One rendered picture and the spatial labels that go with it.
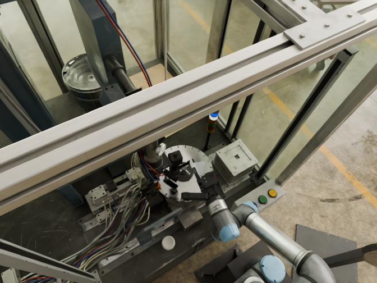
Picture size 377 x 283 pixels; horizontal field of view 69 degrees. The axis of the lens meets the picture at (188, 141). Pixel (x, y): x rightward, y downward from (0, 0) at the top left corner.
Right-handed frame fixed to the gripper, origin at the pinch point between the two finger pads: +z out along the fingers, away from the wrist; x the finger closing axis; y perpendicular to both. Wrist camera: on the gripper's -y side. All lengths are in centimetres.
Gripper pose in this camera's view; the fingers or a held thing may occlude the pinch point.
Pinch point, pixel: (191, 163)
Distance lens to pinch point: 120.2
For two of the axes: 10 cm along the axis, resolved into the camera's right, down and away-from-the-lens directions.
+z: -3.9, -8.1, 4.4
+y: 9.0, -4.3, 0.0
